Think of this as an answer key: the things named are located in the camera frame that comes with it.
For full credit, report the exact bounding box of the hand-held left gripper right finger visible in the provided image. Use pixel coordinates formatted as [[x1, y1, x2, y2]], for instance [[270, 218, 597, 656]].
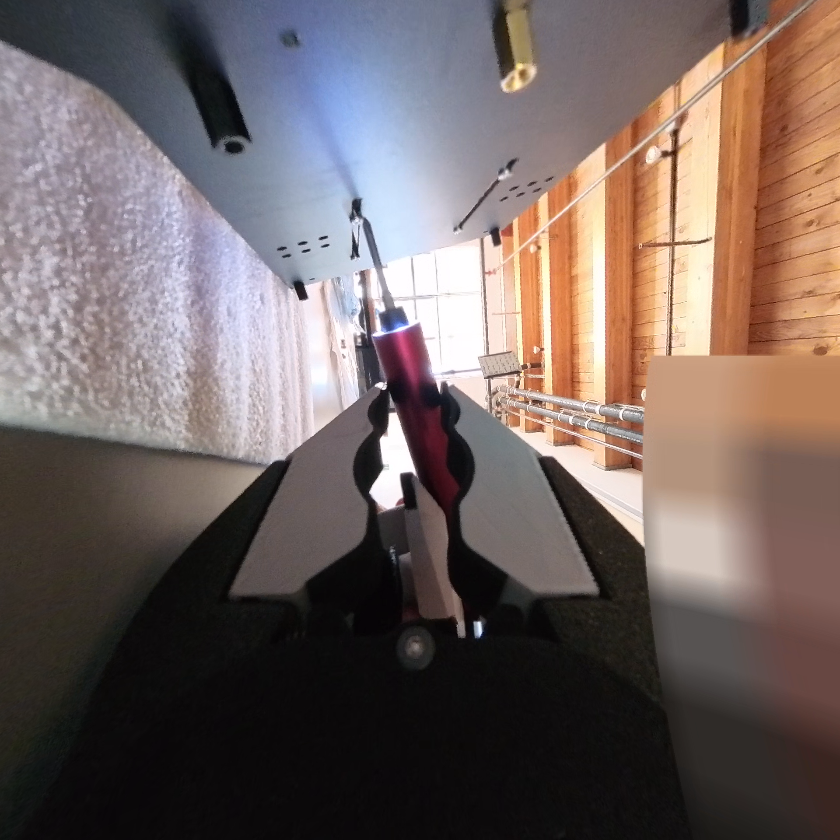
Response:
[[440, 382, 602, 634]]

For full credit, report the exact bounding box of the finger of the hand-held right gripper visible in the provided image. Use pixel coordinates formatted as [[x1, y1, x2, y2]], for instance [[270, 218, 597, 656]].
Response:
[[399, 472, 468, 641]]

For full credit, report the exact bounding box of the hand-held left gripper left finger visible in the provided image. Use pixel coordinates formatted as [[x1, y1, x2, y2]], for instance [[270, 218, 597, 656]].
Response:
[[230, 386, 396, 634]]

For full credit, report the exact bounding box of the red electric screwdriver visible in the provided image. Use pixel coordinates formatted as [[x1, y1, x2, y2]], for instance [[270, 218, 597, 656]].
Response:
[[357, 210, 463, 526]]

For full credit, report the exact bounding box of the dark grey metal panel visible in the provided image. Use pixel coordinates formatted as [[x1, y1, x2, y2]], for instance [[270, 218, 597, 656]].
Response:
[[0, 0, 788, 296]]

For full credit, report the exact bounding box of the galvanized metal pipe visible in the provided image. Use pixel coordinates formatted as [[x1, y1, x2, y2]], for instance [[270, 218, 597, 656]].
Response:
[[497, 395, 647, 444], [502, 384, 647, 421]]

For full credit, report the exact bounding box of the window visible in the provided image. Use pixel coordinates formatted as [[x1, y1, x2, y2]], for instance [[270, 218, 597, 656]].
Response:
[[384, 252, 490, 375]]

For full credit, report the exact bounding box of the black threaded rod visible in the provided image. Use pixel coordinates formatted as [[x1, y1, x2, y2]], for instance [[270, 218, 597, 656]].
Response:
[[665, 125, 681, 355]]

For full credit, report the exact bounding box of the white foam block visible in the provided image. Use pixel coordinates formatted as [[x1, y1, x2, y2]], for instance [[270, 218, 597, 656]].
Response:
[[0, 39, 316, 463]]

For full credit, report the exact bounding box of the long thin metal rod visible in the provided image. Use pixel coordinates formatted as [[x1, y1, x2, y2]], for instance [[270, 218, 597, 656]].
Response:
[[499, 16, 840, 266]]

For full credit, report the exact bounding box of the long black standoff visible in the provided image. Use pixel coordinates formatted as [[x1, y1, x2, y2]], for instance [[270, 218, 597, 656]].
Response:
[[189, 62, 253, 156]]

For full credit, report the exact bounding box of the brass hex standoff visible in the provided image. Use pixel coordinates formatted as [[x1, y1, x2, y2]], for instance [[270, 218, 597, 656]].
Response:
[[492, 0, 539, 94]]

